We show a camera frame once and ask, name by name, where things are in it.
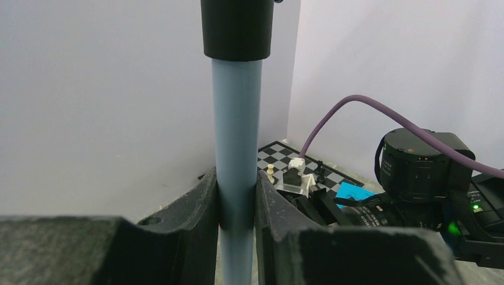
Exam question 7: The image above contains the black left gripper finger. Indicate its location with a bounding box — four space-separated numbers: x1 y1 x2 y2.
1 169 218 284

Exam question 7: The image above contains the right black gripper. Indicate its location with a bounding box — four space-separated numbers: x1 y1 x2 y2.
255 171 464 284

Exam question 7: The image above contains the blue sheet music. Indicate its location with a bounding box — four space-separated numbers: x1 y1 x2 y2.
335 182 375 201

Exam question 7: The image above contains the light blue music stand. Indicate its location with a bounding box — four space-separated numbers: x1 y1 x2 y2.
200 0 274 284

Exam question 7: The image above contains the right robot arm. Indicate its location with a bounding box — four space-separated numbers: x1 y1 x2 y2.
256 128 503 284

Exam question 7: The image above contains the black chess pieces pair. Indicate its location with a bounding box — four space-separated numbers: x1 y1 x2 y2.
314 160 326 183

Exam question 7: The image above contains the cream chess piece standing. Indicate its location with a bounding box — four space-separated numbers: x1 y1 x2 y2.
266 164 275 184

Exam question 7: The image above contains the black white chessboard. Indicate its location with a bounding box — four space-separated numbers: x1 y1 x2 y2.
257 141 365 200

